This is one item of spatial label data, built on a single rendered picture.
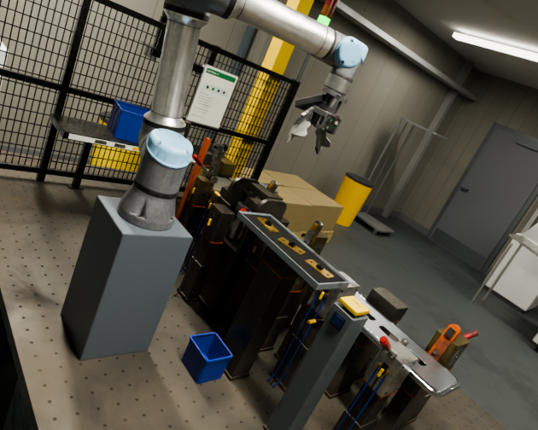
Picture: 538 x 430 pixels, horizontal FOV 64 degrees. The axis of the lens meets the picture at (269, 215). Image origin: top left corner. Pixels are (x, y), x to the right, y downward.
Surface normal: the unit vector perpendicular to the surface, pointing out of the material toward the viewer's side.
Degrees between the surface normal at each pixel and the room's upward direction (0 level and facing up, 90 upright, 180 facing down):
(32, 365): 0
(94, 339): 90
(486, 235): 90
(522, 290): 90
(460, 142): 90
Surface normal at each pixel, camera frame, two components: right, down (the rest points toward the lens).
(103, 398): 0.40, -0.86
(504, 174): -0.72, -0.08
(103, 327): 0.57, 0.50
